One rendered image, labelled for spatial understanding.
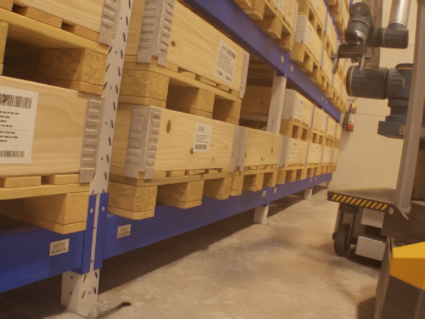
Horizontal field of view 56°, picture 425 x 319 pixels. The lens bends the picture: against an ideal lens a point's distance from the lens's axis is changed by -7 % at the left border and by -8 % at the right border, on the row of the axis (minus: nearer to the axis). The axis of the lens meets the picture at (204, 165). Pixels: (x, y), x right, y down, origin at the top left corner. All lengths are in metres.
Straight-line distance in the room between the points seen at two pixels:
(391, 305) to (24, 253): 0.92
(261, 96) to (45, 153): 2.34
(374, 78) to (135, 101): 1.68
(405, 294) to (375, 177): 5.89
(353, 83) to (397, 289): 1.71
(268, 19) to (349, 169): 4.78
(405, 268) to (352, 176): 5.90
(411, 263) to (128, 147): 0.84
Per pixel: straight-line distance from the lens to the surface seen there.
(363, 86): 2.62
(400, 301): 1.14
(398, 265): 1.14
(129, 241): 1.41
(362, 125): 6.99
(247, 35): 2.18
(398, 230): 1.49
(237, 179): 2.08
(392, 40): 2.27
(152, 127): 1.25
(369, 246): 2.28
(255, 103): 3.12
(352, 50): 2.06
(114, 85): 1.22
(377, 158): 6.96
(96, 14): 1.04
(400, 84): 2.58
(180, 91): 1.56
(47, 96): 0.93
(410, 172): 1.53
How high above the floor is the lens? 0.56
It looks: 4 degrees down
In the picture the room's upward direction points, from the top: 8 degrees clockwise
